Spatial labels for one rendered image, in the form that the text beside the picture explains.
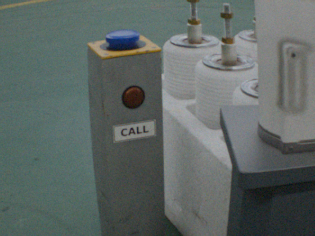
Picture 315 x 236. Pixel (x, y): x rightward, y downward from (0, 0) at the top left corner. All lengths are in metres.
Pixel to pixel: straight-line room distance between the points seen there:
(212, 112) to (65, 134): 0.52
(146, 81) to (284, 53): 0.30
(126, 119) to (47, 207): 0.35
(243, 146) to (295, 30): 0.12
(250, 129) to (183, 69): 0.43
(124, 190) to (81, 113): 0.67
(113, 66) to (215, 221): 0.24
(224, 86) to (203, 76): 0.03
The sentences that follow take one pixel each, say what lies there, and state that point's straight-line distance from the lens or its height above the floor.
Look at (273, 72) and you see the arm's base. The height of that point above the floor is 0.36.
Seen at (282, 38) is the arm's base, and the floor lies 0.40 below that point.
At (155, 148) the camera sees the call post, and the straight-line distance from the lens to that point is 0.84.
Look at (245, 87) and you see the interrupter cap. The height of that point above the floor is 0.25.
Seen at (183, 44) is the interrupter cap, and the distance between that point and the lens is 1.04.
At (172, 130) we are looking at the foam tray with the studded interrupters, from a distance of 0.99.
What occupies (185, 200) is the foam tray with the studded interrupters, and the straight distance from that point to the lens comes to 0.98.
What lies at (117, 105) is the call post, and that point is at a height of 0.25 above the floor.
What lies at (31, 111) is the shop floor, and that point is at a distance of 1.54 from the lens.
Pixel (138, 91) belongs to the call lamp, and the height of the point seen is 0.27.
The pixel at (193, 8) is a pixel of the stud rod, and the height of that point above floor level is 0.31.
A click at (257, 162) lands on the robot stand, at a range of 0.55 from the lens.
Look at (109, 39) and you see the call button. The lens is 0.80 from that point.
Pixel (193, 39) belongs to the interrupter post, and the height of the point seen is 0.26.
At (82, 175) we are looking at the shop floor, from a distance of 1.23.
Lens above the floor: 0.53
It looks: 21 degrees down
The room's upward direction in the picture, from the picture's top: 1 degrees counter-clockwise
